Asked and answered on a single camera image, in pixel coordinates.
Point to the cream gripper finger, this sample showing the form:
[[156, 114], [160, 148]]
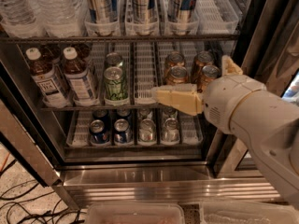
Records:
[[182, 97], [229, 67]]

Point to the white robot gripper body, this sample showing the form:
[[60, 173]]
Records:
[[228, 102]]

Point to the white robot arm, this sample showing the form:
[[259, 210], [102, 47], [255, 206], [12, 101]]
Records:
[[242, 106]]

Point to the front right gold can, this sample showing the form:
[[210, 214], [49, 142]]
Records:
[[209, 73]]

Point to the gold can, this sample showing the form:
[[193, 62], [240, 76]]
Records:
[[177, 75], [174, 58], [209, 73], [199, 61]]

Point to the front left gold can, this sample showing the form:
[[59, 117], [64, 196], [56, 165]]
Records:
[[177, 75]]

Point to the rear right gold can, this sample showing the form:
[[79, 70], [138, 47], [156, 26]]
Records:
[[199, 61]]

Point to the rear left gold can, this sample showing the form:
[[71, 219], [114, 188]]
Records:
[[174, 58]]

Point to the front right silver can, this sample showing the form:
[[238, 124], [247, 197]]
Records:
[[170, 132]]

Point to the silver can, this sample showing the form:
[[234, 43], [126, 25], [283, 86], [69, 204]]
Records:
[[147, 132], [170, 132]]

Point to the front left silver can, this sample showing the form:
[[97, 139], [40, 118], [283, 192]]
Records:
[[147, 132]]

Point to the front green soda can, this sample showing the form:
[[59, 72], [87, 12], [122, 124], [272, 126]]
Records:
[[115, 85]]

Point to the green soda can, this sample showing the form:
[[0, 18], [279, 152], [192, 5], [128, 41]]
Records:
[[114, 59], [115, 85]]

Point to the blue can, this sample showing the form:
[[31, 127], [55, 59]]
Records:
[[122, 132], [99, 132]]

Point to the rear green soda can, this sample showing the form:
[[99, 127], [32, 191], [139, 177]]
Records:
[[114, 59]]

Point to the right redbull can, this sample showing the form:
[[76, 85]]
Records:
[[179, 14]]

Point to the redbull can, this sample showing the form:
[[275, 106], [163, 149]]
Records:
[[144, 15], [103, 14], [179, 14]]

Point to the front left blue can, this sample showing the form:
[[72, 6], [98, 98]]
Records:
[[99, 132]]

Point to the middle redbull can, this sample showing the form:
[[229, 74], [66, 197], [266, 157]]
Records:
[[144, 15]]

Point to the stainless steel fridge cabinet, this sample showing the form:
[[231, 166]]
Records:
[[261, 36]]

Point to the left redbull can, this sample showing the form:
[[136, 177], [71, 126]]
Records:
[[103, 14]]

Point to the open fridge glass door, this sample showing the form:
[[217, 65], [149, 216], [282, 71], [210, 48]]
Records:
[[34, 136]]

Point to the right tea bottle white cap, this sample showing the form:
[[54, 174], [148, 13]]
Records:
[[79, 76]]

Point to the tea bottle white cap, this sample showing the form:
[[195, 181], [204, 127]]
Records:
[[48, 79], [79, 76]]

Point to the right clear plastic bin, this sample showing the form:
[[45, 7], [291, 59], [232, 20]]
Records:
[[236, 212]]

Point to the clear plastic bin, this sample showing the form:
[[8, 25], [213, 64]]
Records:
[[134, 213], [236, 212]]

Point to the left tea bottle white cap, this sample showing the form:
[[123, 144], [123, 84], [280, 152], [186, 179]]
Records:
[[48, 79]]

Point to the left clear plastic bin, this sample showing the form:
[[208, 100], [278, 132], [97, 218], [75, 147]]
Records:
[[134, 213]]

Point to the clear water bottle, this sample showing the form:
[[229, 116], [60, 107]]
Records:
[[19, 19], [59, 18]]

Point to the left clear water bottle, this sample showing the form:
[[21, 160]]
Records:
[[19, 19]]

